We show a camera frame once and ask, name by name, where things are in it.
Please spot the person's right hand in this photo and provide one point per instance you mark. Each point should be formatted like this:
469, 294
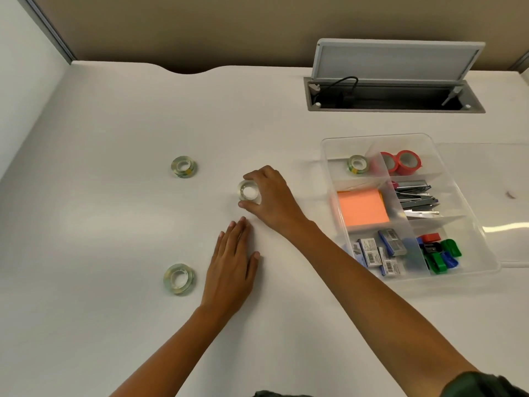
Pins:
277, 202

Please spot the person's left hand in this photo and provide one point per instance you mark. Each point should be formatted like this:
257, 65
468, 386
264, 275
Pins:
231, 276

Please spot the person's left thumb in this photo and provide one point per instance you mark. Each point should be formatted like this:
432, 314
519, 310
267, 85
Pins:
255, 264

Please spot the person's right thumb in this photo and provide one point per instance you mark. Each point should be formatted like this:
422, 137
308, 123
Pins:
250, 205

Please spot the clear tape roll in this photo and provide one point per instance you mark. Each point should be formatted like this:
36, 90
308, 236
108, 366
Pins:
248, 197
353, 169
180, 172
173, 287

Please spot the person's left forearm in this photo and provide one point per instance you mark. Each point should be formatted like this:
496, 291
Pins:
173, 355

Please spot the person's right forearm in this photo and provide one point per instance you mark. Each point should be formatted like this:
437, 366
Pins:
372, 293

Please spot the orange sticky note pad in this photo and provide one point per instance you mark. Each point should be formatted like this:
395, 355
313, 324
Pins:
363, 207

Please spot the white blue staple box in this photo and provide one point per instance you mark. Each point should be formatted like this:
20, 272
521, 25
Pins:
390, 267
368, 252

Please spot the grey blue staple box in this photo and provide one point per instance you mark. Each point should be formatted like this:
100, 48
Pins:
392, 242

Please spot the red tape roll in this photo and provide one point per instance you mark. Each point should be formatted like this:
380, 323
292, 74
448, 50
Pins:
384, 157
415, 166

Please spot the grey metal stapler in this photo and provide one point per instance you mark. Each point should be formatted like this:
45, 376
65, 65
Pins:
413, 186

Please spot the dark grey stapler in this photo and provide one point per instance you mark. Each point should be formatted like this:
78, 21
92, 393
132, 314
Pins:
419, 200

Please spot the red binder clip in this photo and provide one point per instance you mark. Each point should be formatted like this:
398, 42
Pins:
430, 237

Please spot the black binder clip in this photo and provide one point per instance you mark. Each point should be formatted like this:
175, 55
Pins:
432, 248

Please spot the blue binder clip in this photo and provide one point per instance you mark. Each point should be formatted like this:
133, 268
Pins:
450, 261

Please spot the clear plastic organizer tray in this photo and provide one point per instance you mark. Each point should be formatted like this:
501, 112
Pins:
454, 202

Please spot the clear plastic lid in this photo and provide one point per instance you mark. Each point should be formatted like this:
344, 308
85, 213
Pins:
496, 181

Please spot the dark green sleeve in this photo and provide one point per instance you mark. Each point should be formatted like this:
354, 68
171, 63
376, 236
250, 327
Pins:
487, 386

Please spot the aluminium partition frame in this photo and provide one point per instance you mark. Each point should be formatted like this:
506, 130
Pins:
45, 28

